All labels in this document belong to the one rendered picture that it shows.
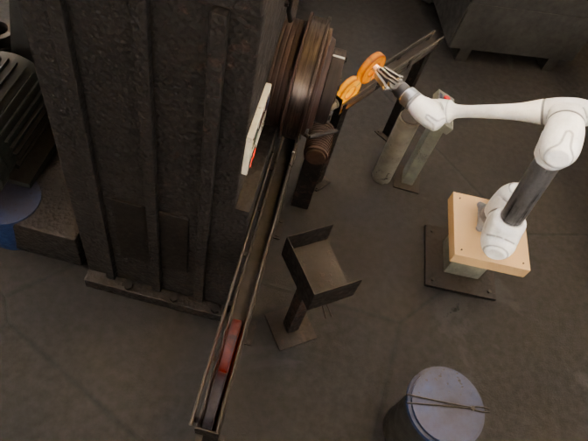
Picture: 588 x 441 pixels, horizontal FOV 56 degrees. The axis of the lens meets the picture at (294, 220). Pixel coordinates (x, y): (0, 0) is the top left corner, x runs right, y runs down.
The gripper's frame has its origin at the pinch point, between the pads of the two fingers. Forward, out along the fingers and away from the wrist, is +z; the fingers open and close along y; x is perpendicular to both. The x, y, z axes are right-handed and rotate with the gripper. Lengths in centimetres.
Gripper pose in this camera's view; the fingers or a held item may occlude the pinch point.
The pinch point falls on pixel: (372, 65)
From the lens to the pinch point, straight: 258.5
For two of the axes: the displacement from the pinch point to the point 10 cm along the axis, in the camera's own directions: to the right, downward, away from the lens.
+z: -6.7, -7.0, 2.6
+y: 7.1, -5.0, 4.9
